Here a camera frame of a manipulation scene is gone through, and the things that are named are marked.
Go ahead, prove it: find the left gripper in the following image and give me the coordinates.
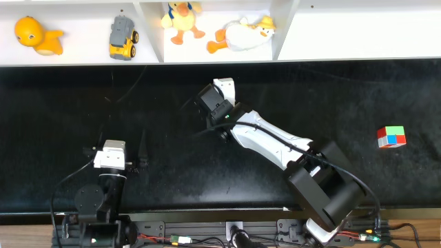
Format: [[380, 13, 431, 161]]
[[82, 128, 150, 174]]

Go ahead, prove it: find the grey and yellow toy truck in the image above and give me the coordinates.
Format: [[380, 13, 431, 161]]
[[108, 14, 141, 61]]

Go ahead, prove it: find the many-coloured puzzle cube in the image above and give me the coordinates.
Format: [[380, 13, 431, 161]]
[[376, 125, 407, 149]]

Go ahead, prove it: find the white plush duck yellow hat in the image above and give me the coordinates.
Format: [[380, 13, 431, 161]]
[[206, 15, 276, 54]]

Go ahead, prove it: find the yellow rubber duck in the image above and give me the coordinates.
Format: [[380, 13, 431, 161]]
[[14, 15, 65, 56]]

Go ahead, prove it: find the white shelf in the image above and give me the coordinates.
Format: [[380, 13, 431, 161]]
[[0, 0, 441, 67]]

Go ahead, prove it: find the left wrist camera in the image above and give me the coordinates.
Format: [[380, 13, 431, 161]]
[[93, 139, 127, 170]]

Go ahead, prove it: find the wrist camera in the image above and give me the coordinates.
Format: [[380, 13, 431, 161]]
[[93, 139, 127, 170], [212, 77, 237, 106]]

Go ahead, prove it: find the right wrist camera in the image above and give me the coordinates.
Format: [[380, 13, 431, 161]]
[[212, 77, 237, 106]]

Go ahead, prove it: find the mounting rail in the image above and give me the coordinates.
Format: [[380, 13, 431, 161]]
[[51, 208, 423, 248]]

